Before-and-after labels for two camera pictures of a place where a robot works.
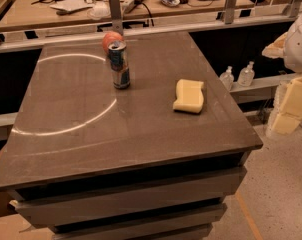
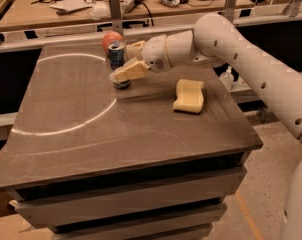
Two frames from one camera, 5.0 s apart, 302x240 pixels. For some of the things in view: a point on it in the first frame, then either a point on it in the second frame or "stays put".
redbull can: [119, 64] stays put
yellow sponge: [189, 96] stays put
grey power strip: [136, 0] stays put
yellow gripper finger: [275, 49] -> [134, 69]
